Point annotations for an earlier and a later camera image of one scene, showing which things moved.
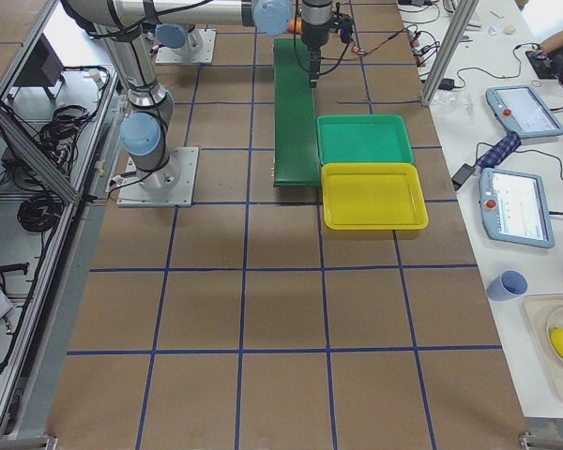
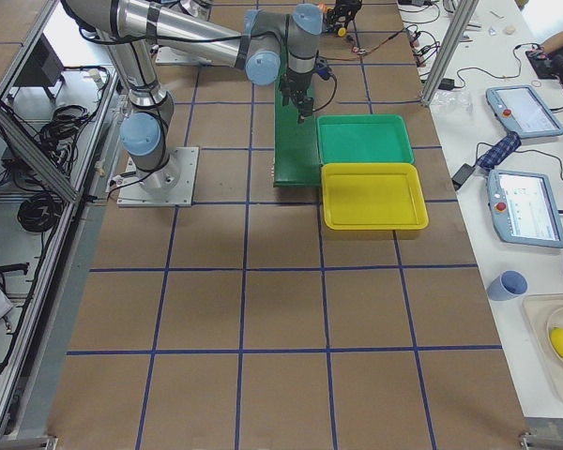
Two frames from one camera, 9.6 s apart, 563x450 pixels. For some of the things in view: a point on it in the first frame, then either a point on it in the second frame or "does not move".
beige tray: [555, 322] does not move
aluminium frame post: [457, 28] does not move
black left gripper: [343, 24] → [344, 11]
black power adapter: [462, 174] does not move
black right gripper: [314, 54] → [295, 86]
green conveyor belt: [296, 153] does not move
